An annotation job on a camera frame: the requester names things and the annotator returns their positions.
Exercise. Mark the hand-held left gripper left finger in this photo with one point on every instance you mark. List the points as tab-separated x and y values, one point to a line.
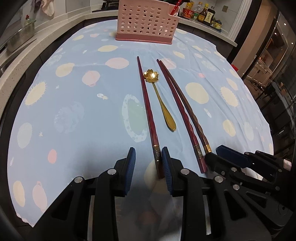
130	171

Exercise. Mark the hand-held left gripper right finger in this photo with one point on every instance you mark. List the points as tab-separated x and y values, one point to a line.
167	171

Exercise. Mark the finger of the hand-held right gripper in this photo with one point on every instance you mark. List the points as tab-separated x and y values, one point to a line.
231	155
217	164

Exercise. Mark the dark maroon chopstick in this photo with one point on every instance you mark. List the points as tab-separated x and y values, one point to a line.
184	120
150	126

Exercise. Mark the brown chopstick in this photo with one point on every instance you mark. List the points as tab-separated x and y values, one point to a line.
194	119

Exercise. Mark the pink perforated utensil holder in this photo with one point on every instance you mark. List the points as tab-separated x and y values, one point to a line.
148	23

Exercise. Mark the gold flower-shaped spoon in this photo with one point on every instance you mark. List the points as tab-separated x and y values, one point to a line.
161	102

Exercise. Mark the blue dotted tablecloth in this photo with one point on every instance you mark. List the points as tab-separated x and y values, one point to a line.
81	115

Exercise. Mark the red bag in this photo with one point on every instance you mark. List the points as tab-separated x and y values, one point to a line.
235	68

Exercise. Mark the white cabinet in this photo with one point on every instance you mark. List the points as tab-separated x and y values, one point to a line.
259	70

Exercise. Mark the dark squat jar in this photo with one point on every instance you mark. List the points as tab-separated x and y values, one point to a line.
217	24

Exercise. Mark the dark sauce bottle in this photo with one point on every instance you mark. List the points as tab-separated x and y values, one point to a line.
209	18

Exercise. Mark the yellow-label sauce bottle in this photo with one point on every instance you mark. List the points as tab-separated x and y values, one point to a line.
203	16

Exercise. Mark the red round container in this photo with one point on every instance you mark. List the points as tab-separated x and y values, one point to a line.
187	13

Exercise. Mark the clear plastic bottle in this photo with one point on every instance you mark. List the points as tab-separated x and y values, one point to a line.
198	8

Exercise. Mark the yellow seasoning jar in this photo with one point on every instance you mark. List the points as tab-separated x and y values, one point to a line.
190	4

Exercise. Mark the black gas stove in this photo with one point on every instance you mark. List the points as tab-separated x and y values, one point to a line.
108	5

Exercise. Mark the stainless steel pot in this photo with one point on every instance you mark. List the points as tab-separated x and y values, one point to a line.
20	34

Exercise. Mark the green dish soap bottle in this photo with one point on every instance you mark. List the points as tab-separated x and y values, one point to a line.
28	20

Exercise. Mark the pale pink hanging towel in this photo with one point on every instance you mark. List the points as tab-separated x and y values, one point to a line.
48	8

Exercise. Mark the purple hanging towel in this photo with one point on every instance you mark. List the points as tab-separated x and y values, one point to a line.
37	2

